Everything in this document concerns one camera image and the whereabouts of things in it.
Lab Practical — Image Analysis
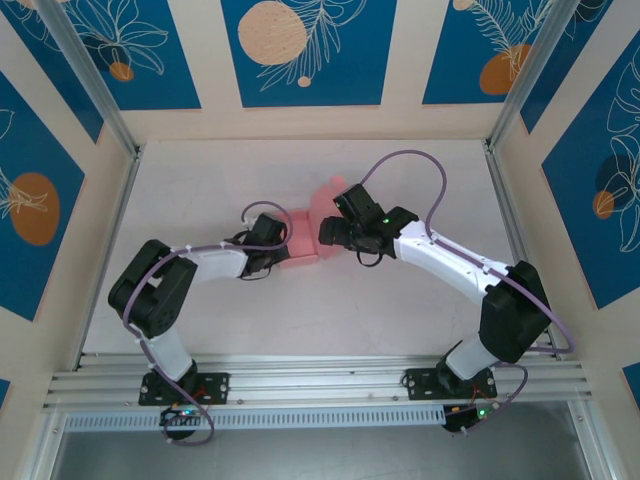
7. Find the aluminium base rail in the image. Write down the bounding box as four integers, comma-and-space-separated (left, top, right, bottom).
42, 352, 594, 411

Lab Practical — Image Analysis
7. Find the aluminium table edge rail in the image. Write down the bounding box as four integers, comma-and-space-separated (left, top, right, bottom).
72, 144, 146, 372
482, 139, 560, 360

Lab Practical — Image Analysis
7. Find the pink paper box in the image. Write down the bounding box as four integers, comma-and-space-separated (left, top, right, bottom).
278, 174, 351, 271

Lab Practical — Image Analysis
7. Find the grey slotted cable duct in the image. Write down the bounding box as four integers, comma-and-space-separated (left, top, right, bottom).
62, 405, 446, 434

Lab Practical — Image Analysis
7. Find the blue panel with peach circle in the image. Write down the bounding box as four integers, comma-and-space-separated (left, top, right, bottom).
221, 0, 399, 108

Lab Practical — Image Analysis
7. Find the blue floral wall panel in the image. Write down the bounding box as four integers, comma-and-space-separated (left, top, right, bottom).
49, 0, 202, 111
542, 49, 640, 311
519, 0, 619, 135
422, 0, 556, 106
0, 0, 105, 145
0, 69, 87, 323

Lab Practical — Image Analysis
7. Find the aluminium frame post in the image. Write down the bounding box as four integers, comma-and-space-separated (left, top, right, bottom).
34, 0, 144, 161
487, 0, 581, 151
19, 407, 69, 480
567, 399, 619, 480

